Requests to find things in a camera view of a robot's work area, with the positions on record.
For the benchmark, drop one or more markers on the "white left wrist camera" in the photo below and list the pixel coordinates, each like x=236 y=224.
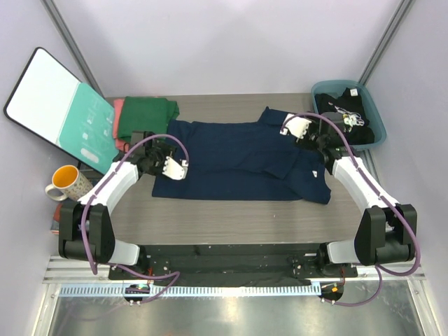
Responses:
x=175 y=170

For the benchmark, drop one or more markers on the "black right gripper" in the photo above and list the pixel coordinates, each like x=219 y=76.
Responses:
x=304 y=141

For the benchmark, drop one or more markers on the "folded pink t shirt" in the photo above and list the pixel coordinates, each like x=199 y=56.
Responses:
x=121 y=133

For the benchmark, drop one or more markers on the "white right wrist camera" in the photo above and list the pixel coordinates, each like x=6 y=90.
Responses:
x=295 y=125

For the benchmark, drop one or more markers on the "right aluminium frame post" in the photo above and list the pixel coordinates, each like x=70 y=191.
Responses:
x=394 y=24

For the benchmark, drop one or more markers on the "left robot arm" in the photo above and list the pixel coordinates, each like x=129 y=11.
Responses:
x=85 y=228

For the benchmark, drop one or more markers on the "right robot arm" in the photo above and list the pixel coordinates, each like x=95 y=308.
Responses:
x=387 y=233

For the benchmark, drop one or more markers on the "left aluminium frame post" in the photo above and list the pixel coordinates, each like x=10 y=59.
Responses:
x=69 y=41

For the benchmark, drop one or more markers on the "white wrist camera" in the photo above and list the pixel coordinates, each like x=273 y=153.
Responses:
x=175 y=170
x=295 y=125

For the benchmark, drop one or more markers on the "teal plastic bin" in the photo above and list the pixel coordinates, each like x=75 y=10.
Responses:
x=336 y=87

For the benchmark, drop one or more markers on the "yellow inside floral mug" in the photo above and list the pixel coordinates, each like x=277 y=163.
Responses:
x=68 y=183

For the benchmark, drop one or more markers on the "aluminium front rail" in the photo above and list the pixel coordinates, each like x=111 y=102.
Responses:
x=76 y=279

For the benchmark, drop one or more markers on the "white and teal board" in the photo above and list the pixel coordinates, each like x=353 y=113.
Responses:
x=51 y=102

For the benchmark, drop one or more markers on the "aluminium frame post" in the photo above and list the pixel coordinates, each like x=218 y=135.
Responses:
x=394 y=24
x=69 y=41

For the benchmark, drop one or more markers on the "stack of books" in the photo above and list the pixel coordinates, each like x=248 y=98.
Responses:
x=55 y=227

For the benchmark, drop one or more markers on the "black printed t shirt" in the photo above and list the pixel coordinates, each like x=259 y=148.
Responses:
x=360 y=132

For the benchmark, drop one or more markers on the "red small box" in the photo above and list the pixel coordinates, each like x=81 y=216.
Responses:
x=56 y=215

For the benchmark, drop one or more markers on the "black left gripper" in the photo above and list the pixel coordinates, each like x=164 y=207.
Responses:
x=164 y=150

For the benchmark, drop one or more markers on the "navy blue t shirt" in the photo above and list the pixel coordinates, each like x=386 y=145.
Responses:
x=250 y=161

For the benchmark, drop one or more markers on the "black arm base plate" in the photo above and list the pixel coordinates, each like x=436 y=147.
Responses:
x=241 y=264

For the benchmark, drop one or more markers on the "folded green t shirt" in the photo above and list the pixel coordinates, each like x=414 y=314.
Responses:
x=149 y=114

